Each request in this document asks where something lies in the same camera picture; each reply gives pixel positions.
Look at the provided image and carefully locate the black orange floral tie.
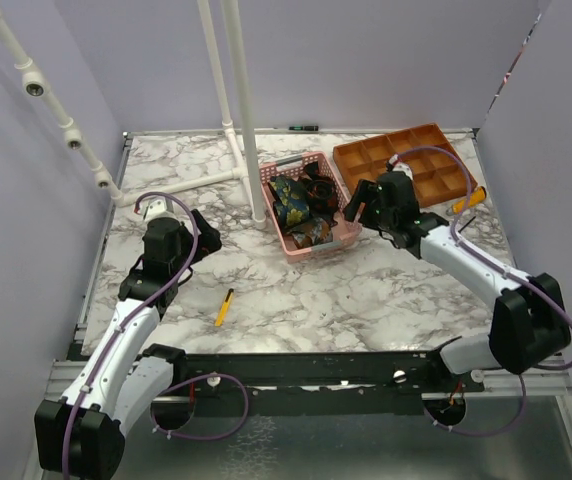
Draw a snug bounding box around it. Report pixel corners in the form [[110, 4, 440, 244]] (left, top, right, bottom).
[[299, 162, 339, 215]]

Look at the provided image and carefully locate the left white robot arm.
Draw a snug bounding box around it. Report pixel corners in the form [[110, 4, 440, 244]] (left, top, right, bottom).
[[34, 210, 222, 479]]

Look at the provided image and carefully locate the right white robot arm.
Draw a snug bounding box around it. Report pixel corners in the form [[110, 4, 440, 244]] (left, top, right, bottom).
[[343, 171, 571, 391]]

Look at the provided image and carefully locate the pink perforated plastic basket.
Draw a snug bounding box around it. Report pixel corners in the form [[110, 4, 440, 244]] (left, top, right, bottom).
[[259, 152, 361, 263]]

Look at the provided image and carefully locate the brown compartment tray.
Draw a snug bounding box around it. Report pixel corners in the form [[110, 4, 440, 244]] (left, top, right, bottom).
[[333, 123, 467, 208]]

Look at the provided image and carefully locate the dark orange patterned tie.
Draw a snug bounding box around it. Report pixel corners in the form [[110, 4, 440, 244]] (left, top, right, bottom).
[[287, 217, 334, 249]]

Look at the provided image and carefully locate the blue yellow floral tie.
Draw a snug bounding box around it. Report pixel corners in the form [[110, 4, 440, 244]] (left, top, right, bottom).
[[268, 175, 312, 231]]

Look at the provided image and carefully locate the yellow utility knife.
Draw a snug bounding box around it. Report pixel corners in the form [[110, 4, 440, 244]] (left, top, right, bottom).
[[214, 288, 235, 327]]

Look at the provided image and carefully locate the small black green device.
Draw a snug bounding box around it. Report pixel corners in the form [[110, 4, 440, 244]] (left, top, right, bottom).
[[288, 124, 319, 132]]

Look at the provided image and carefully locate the orange box cutter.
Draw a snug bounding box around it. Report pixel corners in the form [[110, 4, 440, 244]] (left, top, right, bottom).
[[446, 186, 487, 217]]

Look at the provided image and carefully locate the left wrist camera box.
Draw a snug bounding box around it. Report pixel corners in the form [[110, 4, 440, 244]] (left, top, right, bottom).
[[142, 198, 174, 223]]

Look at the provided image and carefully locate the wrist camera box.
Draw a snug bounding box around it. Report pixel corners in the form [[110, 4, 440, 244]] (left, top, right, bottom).
[[142, 198, 174, 223], [387, 155, 413, 179]]

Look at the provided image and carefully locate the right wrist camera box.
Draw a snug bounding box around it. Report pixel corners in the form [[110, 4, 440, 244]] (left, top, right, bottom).
[[387, 155, 413, 179]]

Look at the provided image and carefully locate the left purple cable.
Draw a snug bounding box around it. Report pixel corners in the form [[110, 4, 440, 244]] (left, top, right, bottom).
[[60, 192, 250, 476]]

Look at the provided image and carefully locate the orange handle screwdriver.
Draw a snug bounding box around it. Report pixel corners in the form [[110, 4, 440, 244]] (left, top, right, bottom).
[[458, 215, 477, 234]]

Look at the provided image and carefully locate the black metal base rail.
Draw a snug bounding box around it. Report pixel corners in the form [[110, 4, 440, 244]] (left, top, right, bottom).
[[65, 327, 487, 419]]

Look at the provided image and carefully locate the white pvc pipe frame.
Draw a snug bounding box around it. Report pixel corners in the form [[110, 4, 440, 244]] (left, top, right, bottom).
[[0, 0, 271, 230]]

